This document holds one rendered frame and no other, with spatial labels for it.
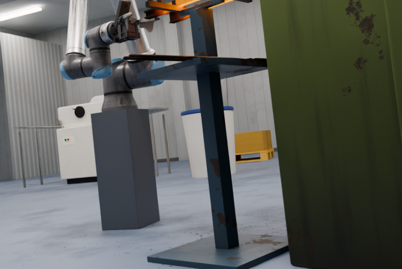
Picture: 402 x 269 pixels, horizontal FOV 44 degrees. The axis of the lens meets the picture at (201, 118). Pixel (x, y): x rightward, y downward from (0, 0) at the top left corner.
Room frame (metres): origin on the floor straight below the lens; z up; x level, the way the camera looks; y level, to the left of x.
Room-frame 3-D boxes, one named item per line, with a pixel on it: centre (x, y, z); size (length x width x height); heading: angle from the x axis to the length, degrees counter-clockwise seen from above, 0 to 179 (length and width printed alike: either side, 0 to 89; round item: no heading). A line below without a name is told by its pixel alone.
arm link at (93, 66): (2.14, 0.42, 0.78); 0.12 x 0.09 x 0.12; 70
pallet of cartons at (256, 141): (8.09, -0.45, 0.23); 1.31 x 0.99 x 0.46; 69
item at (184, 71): (1.75, -0.04, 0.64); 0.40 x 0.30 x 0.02; 138
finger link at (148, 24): (2.00, 0.17, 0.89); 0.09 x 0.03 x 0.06; 85
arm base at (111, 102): (2.59, 0.42, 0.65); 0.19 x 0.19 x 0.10
